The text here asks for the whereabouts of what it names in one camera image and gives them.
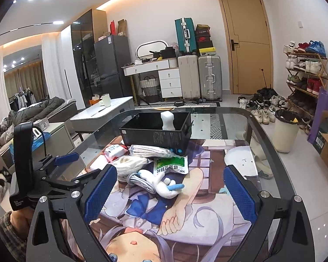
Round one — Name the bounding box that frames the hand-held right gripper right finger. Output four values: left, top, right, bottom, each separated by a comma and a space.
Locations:
223, 165, 318, 262

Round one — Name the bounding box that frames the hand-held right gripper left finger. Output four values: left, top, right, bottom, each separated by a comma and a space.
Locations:
26, 164, 118, 262

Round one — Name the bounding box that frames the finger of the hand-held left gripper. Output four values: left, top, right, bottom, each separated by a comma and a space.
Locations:
38, 152, 80, 170
42, 169, 101, 194

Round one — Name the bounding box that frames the white cable bundle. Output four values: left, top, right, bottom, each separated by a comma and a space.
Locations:
127, 171, 160, 195

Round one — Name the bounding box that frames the clear bag of cream cords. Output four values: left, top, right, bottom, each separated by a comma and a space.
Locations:
109, 155, 154, 182

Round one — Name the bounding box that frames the white red tissue packet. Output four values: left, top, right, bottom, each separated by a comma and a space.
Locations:
104, 145, 129, 160

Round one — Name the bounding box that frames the white plush toy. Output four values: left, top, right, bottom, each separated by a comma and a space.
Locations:
139, 169, 186, 199

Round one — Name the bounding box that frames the clear bag of face masks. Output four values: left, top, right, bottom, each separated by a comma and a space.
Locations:
128, 145, 186, 159

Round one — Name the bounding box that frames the green medicine packet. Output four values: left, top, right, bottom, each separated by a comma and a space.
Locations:
153, 155, 188, 176

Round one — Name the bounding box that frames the black cardboard box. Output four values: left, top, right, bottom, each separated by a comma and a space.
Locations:
119, 111, 194, 155

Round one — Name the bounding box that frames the person's left forearm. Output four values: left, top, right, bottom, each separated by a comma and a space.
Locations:
0, 211, 29, 262

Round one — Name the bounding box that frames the person's left hand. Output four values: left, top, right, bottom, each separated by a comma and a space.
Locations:
9, 210, 35, 235

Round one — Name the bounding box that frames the white side cabinet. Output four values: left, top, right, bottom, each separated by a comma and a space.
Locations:
9, 121, 74, 164

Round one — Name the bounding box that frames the blue plastic bag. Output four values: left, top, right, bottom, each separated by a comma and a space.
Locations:
9, 132, 51, 156

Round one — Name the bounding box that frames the small white box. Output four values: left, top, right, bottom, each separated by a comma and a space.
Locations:
33, 118, 50, 130

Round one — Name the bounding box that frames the anime printed mat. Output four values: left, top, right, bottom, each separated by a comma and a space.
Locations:
55, 138, 283, 262

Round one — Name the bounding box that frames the dark green coat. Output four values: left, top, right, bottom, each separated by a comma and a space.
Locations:
8, 97, 65, 127

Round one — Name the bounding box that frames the grey sofa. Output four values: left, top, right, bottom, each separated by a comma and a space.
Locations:
0, 97, 77, 153

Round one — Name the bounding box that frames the clothes rack with garments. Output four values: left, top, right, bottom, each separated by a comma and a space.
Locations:
8, 87, 35, 111

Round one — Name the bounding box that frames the white coffee table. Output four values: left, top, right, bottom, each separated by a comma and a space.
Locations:
70, 96, 135, 142

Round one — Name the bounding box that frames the beige trash bin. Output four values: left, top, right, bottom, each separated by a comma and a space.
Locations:
273, 110, 301, 153

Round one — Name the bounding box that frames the white curtain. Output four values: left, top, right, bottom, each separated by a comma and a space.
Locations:
41, 26, 73, 101

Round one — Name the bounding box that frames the pile of shoes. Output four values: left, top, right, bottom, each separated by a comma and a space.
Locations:
237, 87, 287, 124

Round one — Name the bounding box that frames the dark glass cabinet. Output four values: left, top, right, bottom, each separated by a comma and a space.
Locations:
70, 9, 107, 110

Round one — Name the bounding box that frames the dark grey fridge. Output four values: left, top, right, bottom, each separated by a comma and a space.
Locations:
94, 35, 132, 101

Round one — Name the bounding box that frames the black umbrella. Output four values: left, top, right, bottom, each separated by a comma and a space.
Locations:
258, 68, 278, 96

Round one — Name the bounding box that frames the wicker basket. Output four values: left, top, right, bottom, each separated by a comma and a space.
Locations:
140, 78, 159, 103

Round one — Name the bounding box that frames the silver suitcase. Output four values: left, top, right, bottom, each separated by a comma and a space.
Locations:
198, 55, 223, 101

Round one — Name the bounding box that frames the purple bag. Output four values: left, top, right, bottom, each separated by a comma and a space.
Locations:
307, 87, 328, 145

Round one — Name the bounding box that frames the white vanity desk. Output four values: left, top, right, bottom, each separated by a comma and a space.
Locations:
122, 59, 182, 99

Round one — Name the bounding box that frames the beige suitcase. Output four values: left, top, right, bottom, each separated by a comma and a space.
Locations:
178, 55, 201, 100

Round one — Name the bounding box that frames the wooden door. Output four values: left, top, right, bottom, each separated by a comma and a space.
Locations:
217, 0, 274, 95

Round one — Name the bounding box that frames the oval mirror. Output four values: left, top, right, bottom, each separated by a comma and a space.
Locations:
136, 40, 168, 60

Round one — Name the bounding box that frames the black bag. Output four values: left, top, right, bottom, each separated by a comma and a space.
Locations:
161, 47, 177, 59

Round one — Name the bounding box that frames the wooden shoe rack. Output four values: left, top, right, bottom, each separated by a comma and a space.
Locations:
284, 49, 328, 131

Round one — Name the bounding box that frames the black yellow shoe box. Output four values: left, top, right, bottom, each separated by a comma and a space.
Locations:
197, 43, 217, 57

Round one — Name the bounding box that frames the teal suitcase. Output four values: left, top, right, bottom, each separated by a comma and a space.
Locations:
175, 18, 196, 55

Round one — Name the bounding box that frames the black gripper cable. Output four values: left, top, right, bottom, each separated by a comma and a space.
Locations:
41, 134, 49, 157

